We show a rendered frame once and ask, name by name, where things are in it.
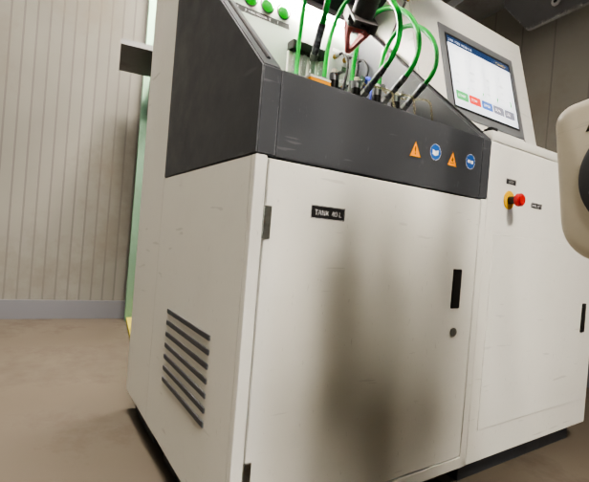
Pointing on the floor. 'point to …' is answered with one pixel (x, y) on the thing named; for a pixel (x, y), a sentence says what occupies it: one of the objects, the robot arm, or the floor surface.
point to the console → (515, 277)
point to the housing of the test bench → (151, 206)
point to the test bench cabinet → (225, 322)
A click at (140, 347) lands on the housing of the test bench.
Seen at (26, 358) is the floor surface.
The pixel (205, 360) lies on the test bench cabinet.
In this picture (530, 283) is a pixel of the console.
